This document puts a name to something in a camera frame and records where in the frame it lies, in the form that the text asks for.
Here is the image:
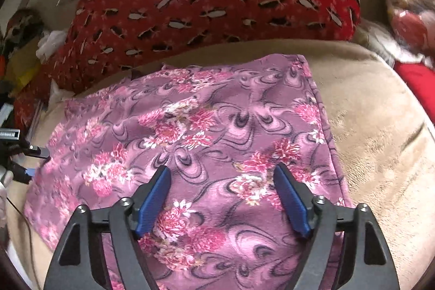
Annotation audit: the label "yellow bag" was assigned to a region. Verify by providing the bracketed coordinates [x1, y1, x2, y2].
[7, 57, 42, 91]

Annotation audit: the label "black cable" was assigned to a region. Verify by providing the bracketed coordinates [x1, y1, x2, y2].
[3, 194, 39, 279]

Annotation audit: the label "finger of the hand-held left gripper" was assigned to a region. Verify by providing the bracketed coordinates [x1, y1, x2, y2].
[20, 144, 51, 160]
[10, 162, 36, 184]

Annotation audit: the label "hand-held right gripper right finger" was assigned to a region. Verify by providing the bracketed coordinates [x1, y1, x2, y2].
[273, 163, 400, 290]

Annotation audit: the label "beige fleece blanket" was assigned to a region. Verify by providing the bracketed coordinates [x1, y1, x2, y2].
[7, 40, 435, 290]

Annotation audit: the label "clear plastic-wrapped bundle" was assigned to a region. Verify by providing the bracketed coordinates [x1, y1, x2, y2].
[381, 0, 435, 64]

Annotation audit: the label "purple floral garment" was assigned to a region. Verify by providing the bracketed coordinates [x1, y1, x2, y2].
[24, 54, 354, 290]

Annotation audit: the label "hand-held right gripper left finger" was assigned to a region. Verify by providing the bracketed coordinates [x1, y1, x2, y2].
[43, 165, 172, 290]

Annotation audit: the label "white plastic bag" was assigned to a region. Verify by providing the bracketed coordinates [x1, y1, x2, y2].
[36, 30, 69, 63]

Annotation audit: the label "plain red cloth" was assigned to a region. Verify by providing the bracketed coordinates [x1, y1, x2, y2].
[394, 62, 435, 123]

